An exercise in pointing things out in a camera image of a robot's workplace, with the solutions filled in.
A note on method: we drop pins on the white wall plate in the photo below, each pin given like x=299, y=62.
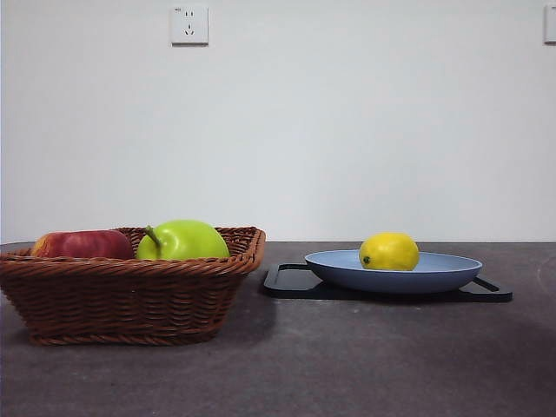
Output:
x=551, y=25

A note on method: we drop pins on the green apple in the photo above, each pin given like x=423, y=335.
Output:
x=191, y=241

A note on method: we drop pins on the yellow lemon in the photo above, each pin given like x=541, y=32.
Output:
x=390, y=252

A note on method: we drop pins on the red apple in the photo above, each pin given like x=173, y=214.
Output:
x=82, y=245

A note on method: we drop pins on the blue round plate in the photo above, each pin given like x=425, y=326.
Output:
x=391, y=280

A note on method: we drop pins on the brown wicker basket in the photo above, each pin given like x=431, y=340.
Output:
x=130, y=299

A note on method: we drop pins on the black flat tray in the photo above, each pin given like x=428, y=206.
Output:
x=289, y=289

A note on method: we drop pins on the white wall socket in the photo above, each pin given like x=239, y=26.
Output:
x=189, y=26

